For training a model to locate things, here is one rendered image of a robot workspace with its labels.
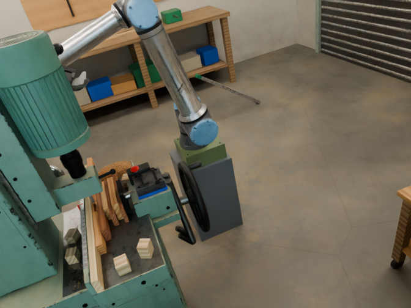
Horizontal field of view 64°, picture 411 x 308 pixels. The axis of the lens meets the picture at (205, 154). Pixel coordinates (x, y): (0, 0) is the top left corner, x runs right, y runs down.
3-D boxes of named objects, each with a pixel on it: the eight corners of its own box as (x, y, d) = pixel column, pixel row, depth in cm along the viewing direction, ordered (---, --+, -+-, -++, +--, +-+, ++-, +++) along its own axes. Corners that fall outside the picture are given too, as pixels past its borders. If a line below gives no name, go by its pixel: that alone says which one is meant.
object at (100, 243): (107, 252, 99) (102, 244, 97) (100, 255, 99) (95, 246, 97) (95, 164, 143) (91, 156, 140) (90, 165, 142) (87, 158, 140)
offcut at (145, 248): (154, 248, 97) (150, 238, 94) (151, 258, 94) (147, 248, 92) (144, 249, 98) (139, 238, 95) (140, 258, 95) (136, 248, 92)
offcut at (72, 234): (76, 243, 119) (72, 236, 117) (67, 244, 120) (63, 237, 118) (81, 234, 122) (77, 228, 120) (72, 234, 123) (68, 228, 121)
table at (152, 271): (202, 265, 96) (197, 252, 93) (99, 309, 91) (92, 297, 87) (156, 162, 145) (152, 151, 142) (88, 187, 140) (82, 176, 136)
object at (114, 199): (124, 218, 110) (117, 203, 106) (118, 220, 110) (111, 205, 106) (118, 190, 124) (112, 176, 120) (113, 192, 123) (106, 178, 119)
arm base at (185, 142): (175, 139, 198) (172, 124, 192) (205, 129, 202) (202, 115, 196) (185, 154, 183) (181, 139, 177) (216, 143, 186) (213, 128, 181)
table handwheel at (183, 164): (200, 213, 145) (221, 242, 117) (158, 230, 141) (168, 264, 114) (180, 153, 137) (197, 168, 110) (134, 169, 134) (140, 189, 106)
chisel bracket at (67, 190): (104, 195, 109) (95, 175, 104) (62, 210, 106) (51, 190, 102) (103, 183, 115) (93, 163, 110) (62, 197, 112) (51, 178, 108)
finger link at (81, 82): (90, 67, 115) (71, 70, 119) (88, 82, 114) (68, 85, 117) (96, 71, 118) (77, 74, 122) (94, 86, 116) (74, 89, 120)
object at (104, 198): (113, 218, 111) (107, 206, 108) (108, 220, 111) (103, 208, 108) (108, 192, 124) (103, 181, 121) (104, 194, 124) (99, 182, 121)
